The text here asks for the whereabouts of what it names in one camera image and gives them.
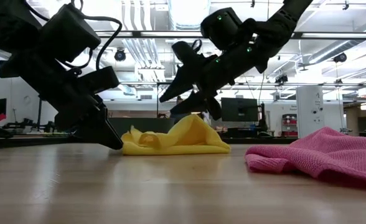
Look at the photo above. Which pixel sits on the pink microfiber towel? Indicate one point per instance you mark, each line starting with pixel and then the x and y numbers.
pixel 326 152

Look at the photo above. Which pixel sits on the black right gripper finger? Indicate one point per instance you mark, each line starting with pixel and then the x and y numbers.
pixel 184 81
pixel 198 101

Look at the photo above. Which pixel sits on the person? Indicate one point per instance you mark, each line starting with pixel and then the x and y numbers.
pixel 179 100

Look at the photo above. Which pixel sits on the white cabinet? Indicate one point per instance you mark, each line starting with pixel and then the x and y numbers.
pixel 309 110

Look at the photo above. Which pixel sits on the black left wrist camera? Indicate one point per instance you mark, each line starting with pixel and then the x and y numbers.
pixel 99 79

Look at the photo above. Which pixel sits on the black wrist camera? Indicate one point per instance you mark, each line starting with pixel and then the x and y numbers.
pixel 99 79
pixel 186 53

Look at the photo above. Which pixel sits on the red shelf rack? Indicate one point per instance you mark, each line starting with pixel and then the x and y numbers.
pixel 289 124

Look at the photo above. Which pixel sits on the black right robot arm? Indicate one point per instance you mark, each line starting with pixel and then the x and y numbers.
pixel 276 28

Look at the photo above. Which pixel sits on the black overhead beam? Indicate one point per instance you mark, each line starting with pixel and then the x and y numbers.
pixel 326 35

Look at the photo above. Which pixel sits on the black computer monitor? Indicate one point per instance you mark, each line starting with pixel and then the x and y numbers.
pixel 242 110

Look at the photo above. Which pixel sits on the round black ceiling device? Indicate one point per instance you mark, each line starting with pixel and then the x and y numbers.
pixel 340 57
pixel 120 55
pixel 282 79

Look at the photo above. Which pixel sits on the yellow microfiber towel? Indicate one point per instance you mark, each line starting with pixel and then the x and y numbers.
pixel 186 137

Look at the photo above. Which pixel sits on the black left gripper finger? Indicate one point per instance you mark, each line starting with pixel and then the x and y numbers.
pixel 103 112
pixel 89 124

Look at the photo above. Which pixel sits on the black aluminium table frame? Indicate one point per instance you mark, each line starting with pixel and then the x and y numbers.
pixel 257 140

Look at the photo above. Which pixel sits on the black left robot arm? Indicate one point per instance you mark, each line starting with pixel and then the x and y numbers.
pixel 64 31

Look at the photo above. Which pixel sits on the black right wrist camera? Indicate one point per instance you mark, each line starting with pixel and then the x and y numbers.
pixel 186 53

